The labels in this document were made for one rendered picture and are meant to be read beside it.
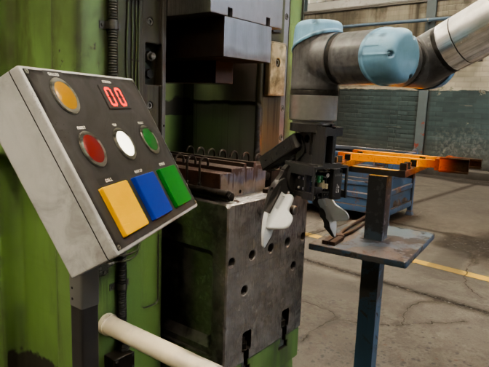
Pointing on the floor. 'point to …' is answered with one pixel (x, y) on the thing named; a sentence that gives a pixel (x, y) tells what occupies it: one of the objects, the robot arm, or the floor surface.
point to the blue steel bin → (358, 191)
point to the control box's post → (84, 319)
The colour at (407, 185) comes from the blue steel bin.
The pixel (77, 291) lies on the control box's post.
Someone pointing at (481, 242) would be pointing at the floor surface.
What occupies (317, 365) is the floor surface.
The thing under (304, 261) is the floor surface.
